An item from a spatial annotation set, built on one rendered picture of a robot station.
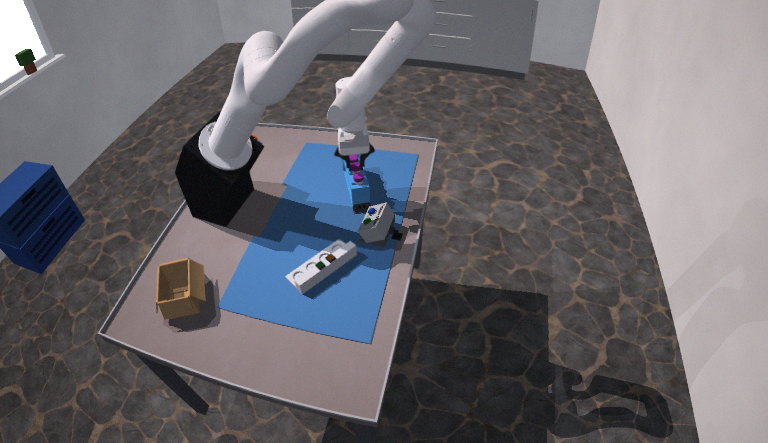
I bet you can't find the grey control panel with blue and green buttons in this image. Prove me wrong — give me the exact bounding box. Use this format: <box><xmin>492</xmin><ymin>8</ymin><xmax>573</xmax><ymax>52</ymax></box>
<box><xmin>358</xmin><ymin>202</ymin><xmax>402</xmax><ymax>248</ymax></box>

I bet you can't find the open brown cardboard box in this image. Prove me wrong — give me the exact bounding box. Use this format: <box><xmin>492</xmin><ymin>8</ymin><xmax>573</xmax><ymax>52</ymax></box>
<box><xmin>156</xmin><ymin>258</ymin><xmax>206</xmax><ymax>320</ymax></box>

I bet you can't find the blue flat mat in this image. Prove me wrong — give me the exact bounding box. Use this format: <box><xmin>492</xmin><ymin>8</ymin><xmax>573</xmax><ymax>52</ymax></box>
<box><xmin>217</xmin><ymin>142</ymin><xmax>418</xmax><ymax>344</ymax></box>

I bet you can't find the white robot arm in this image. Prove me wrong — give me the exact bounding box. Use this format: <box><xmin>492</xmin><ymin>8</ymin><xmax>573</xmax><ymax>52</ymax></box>
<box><xmin>199</xmin><ymin>0</ymin><xmax>437</xmax><ymax>170</ymax></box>

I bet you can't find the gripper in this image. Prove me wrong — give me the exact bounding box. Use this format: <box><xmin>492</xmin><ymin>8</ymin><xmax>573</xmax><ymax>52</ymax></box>
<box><xmin>334</xmin><ymin>123</ymin><xmax>375</xmax><ymax>172</ymax></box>

